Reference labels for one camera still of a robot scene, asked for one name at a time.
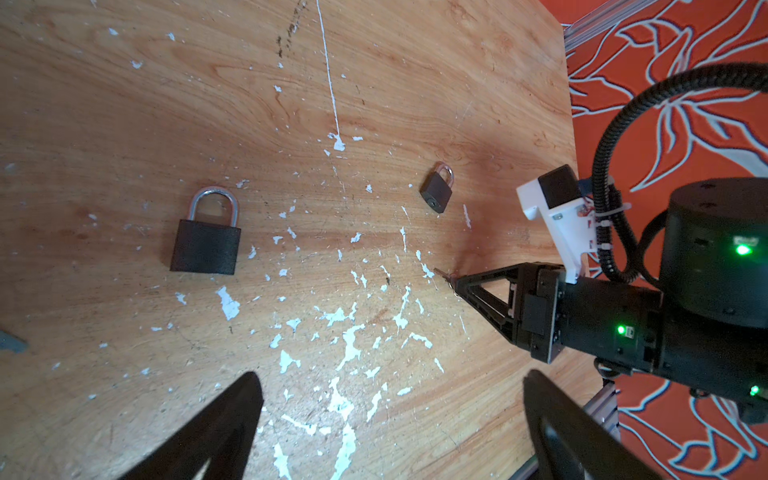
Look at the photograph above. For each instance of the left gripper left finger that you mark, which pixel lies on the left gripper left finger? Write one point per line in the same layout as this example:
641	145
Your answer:
217	442

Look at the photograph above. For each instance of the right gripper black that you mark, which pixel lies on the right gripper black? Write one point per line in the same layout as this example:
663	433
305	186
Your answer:
618	324

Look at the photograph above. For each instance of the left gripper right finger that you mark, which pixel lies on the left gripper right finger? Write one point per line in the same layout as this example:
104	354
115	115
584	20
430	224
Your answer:
577	442

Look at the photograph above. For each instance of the black padlock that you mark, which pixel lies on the black padlock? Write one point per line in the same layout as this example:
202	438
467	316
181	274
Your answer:
436	191
204	247

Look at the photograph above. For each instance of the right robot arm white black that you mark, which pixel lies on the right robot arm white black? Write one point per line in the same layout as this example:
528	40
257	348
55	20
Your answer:
685	301

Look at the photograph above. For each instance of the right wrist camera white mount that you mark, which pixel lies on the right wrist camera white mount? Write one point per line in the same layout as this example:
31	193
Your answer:
556	198

